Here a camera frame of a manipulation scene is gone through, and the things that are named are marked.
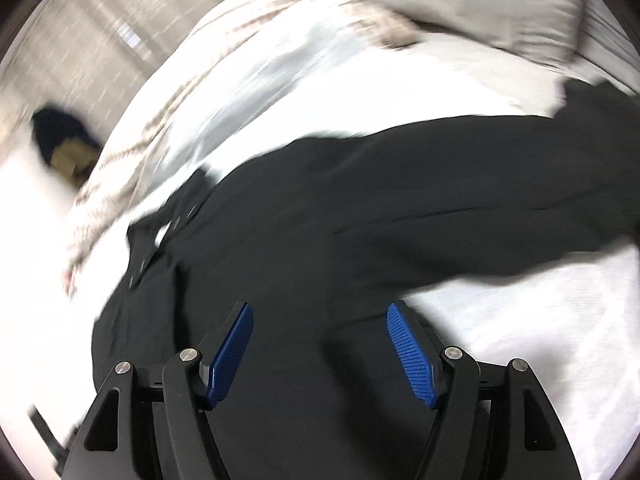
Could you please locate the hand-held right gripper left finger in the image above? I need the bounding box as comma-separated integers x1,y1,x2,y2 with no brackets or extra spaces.
62,301,254,480

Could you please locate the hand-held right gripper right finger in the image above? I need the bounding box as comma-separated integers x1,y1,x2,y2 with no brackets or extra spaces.
386,301,583,480

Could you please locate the black coat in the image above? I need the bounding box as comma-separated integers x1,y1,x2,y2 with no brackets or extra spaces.
90,80,640,480

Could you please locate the white grid bedspread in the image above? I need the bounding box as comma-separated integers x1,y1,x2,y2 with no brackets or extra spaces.
90,0,637,471

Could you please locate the striped duvet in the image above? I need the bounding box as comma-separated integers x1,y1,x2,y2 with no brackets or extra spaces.
65,0,426,291

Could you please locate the olive hanging jacket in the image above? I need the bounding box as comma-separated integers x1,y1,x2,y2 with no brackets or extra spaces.
50,144,101,187

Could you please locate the grey pillow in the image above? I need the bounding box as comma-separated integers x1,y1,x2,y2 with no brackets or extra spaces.
340,0,596,68

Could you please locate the grey quilted blanket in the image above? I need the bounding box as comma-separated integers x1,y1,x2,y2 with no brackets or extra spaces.
570,0,633,91

